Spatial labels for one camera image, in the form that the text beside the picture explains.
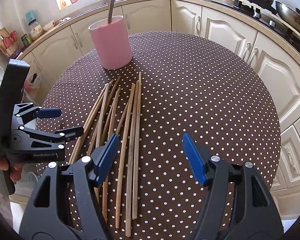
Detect red wire rack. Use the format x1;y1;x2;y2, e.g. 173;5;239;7
1;31;19;55

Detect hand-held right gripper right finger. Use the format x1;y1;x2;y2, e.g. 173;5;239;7
182;132;284;240

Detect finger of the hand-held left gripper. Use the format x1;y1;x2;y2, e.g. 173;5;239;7
13;102;62;126
19;126;84;150

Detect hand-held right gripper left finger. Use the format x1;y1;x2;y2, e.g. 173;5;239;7
19;133;120;240

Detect pink plastic bag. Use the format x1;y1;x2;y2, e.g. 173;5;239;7
24;73;42;98

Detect steel wok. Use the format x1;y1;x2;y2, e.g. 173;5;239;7
275;1;300;32

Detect cream kitchen cabinets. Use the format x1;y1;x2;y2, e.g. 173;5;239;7
15;0;300;220

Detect black gas stove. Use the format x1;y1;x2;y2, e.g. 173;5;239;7
210;0;300;55

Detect dark wooden chopstick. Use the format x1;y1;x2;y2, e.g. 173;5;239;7
109;0;120;23
107;0;117;23

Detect round polka dot table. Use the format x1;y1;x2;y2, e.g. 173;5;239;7
36;31;282;240

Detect pink cylindrical utensil holder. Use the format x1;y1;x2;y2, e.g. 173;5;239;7
88;15;133;70

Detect person's left hand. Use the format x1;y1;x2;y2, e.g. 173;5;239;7
0;153;23;191

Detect jar with teal lid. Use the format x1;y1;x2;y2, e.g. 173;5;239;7
25;10;44;41

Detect bunch of wooden chopsticks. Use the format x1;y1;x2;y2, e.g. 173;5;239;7
67;72;142;237

